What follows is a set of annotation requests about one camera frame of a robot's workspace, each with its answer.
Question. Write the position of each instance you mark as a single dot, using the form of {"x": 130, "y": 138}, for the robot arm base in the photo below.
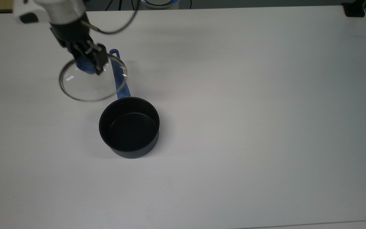
{"x": 160, "y": 2}

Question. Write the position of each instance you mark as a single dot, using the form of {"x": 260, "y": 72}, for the black clamp mounted pole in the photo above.
{"x": 354, "y": 9}

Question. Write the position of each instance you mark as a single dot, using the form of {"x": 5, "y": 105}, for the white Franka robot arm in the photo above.
{"x": 62, "y": 9}

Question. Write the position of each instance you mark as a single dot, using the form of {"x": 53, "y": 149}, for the glass lid with blue knob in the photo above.
{"x": 84, "y": 87}

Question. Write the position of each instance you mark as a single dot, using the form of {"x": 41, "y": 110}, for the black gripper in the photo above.
{"x": 71, "y": 35}

